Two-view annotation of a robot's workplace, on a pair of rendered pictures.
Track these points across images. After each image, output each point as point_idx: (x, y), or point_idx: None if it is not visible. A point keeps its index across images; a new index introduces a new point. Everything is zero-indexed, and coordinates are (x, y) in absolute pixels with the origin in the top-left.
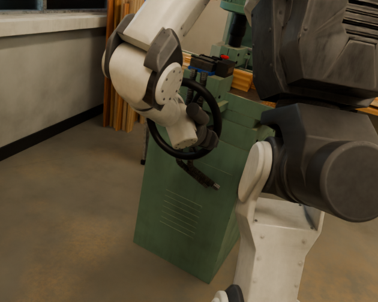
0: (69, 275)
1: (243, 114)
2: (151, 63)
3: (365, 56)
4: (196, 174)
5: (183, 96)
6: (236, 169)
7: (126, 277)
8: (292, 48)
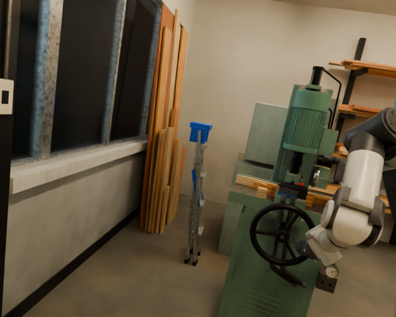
0: None
1: (317, 224)
2: (376, 221)
3: None
4: (288, 276)
5: (274, 214)
6: (313, 268)
7: None
8: None
